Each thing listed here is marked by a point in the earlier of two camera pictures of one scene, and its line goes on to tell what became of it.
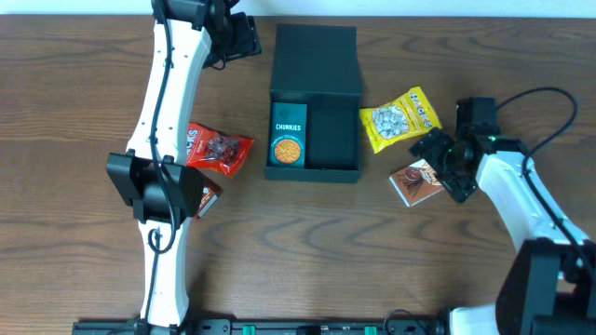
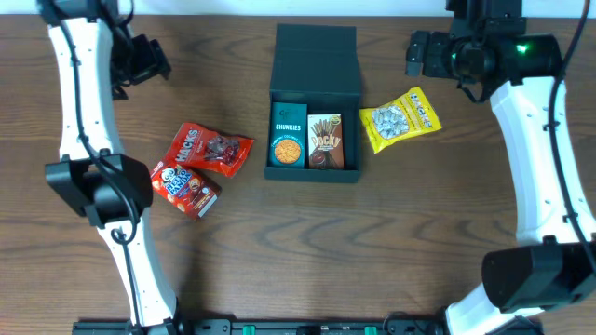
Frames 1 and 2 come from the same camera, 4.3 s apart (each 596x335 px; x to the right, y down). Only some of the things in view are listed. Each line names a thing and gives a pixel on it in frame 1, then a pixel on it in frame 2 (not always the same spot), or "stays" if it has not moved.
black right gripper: x=458 y=187 to x=438 y=42
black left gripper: x=248 y=42 to x=152 y=61
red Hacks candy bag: x=208 y=148 stays
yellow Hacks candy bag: x=387 y=126 stays
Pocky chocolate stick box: x=415 y=181 to x=325 y=141
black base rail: x=250 y=326 stays
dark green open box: x=318 y=64 stays
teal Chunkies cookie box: x=288 y=124 stays
